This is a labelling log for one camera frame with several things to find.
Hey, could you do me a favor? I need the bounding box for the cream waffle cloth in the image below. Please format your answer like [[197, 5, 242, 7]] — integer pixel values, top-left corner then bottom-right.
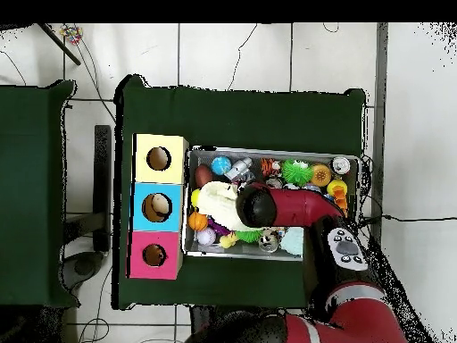
[[196, 180, 253, 232]]

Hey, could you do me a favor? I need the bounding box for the tiger striped plush toy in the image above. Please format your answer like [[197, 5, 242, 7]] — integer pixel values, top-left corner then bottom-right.
[[260, 157, 281, 178]]

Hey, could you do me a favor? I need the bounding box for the light blue waffle cloth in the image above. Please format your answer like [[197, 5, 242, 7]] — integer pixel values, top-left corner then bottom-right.
[[279, 226, 304, 256]]

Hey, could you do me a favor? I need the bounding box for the wooden box with three holes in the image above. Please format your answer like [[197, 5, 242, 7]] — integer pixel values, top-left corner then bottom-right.
[[126, 133, 189, 280]]

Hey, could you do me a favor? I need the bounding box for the blue globe ball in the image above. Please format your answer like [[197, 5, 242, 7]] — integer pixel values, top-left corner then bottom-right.
[[211, 155, 232, 176]]

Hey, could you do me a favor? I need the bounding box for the brown toy football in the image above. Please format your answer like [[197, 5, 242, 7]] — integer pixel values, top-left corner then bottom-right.
[[194, 164, 214, 188]]

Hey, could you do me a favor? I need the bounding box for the orange toy basketball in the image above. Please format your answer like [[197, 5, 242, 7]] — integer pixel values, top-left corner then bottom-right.
[[187, 211, 209, 232]]

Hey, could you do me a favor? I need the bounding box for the green spiky toy with eyes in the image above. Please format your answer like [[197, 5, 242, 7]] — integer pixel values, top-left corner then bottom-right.
[[235, 229, 263, 244], [280, 159, 314, 188]]

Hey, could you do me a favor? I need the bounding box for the dark green table cloth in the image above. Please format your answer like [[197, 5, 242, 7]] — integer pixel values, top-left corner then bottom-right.
[[112, 73, 367, 317]]

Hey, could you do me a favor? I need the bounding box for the toy burger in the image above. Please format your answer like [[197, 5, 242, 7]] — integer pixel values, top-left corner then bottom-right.
[[310, 163, 333, 188]]

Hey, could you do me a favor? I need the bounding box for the silver drink can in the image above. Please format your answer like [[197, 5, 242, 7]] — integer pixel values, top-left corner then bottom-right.
[[330, 155, 352, 175]]

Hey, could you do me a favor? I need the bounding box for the dark green side table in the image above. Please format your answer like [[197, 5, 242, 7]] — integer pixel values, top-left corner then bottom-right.
[[0, 79, 80, 309]]

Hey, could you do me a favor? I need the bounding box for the small colourful toy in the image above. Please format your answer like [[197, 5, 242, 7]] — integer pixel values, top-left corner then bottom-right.
[[59, 24, 84, 46]]

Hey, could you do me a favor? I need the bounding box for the black pole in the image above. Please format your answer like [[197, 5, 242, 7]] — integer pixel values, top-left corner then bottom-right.
[[37, 23, 82, 66]]

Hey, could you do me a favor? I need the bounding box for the wire mesh bin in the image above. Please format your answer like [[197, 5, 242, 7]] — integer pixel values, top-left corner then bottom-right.
[[181, 146, 361, 264]]

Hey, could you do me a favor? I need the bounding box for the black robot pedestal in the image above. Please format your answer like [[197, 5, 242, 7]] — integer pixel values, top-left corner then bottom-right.
[[190, 305, 222, 333]]

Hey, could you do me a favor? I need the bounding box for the black cable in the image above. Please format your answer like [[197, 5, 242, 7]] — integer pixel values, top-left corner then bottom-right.
[[358, 213, 457, 224]]

